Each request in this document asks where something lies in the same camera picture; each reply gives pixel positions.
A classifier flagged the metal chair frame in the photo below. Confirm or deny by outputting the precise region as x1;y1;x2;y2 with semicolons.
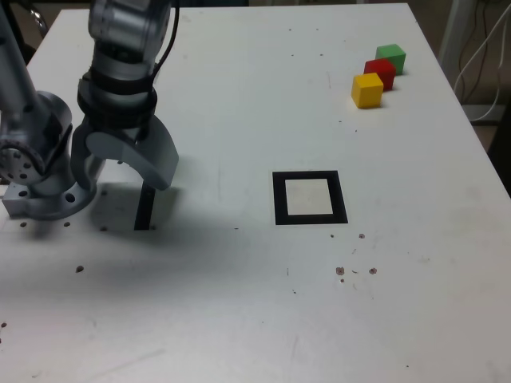
28;7;51;41

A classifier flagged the green cube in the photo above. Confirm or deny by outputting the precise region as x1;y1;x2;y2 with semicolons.
375;43;407;76

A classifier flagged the white cable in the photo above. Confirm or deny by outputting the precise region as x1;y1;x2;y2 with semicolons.
470;23;511;123
454;7;511;105

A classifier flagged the white post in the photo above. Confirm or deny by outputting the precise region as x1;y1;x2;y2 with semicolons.
438;0;473;61

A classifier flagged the black tape strip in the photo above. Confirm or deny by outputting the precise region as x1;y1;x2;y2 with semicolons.
133;181;156;231

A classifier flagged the black tape square outline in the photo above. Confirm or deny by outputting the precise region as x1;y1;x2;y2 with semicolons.
271;170;349;227

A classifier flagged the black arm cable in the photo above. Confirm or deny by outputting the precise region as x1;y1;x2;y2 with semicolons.
147;0;180;87

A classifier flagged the red cube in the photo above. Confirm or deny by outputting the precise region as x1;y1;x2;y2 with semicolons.
363;58;397;92

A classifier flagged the yellow cube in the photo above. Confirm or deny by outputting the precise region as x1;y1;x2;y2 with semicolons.
351;73;385;109

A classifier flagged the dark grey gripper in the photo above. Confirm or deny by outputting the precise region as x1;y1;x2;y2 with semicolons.
71;118;180;192

